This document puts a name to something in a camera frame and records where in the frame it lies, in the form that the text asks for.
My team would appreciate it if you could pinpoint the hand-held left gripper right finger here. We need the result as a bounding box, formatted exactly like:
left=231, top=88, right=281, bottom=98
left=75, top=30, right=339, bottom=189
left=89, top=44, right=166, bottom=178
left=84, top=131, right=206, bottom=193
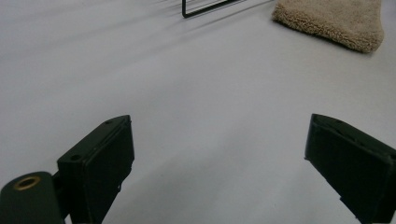
left=304, top=113, right=396, bottom=224

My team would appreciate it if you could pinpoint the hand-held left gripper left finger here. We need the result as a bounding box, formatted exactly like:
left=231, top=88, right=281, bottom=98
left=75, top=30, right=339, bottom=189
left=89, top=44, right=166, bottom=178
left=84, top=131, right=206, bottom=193
left=56, top=114, right=135, bottom=224

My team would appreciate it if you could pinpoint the beige terry towel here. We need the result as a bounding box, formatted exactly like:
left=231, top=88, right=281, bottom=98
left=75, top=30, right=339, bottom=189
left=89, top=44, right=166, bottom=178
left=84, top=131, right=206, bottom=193
left=271, top=0, right=386, bottom=54

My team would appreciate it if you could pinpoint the black wire rack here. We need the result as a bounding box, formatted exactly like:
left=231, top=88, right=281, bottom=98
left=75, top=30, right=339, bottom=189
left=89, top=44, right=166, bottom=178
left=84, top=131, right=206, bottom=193
left=181, top=0, right=250, bottom=19

